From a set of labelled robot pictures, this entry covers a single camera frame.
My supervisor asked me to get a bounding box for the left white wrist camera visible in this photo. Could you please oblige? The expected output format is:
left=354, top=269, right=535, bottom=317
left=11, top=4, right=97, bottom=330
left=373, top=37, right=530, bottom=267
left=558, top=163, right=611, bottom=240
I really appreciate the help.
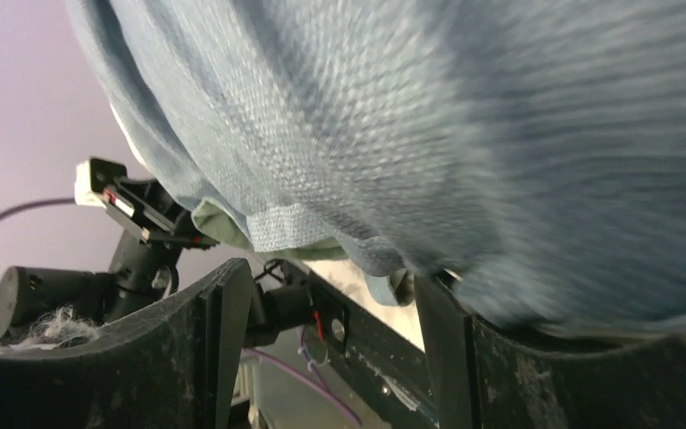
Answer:
left=74, top=157, right=128, bottom=207

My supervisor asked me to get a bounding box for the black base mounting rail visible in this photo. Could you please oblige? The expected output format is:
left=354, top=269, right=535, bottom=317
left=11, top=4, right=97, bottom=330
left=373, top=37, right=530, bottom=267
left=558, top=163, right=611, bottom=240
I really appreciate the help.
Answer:
left=242, top=257, right=439, bottom=429

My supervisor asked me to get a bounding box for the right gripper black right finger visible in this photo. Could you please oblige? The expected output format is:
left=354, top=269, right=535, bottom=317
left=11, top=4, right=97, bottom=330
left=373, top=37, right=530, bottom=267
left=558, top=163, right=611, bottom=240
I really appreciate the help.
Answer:
left=414, top=278, right=686, bottom=428

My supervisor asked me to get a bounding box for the white pillow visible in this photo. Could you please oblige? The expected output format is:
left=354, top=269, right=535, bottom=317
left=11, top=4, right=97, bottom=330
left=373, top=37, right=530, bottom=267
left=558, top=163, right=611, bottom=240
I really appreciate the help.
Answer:
left=110, top=105, right=150, bottom=172

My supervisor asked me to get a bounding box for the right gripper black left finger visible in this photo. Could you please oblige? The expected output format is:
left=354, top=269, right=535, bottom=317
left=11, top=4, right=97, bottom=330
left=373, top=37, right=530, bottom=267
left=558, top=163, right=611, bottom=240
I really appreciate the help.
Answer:
left=0, top=258, right=254, bottom=428

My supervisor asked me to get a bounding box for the patchwork and blue pillowcase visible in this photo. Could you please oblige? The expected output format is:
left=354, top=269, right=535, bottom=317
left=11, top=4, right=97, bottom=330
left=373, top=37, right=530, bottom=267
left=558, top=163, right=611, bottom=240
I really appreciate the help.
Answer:
left=67, top=1, right=686, bottom=331

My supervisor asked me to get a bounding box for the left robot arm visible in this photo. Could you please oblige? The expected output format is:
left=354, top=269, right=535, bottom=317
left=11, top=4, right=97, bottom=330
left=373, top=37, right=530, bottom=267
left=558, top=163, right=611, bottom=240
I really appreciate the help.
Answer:
left=0, top=178, right=217, bottom=345

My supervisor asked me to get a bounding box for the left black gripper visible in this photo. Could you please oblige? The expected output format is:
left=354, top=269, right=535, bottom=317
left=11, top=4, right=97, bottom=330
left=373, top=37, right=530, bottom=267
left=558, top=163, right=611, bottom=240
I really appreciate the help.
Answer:
left=102, top=178, right=219, bottom=249

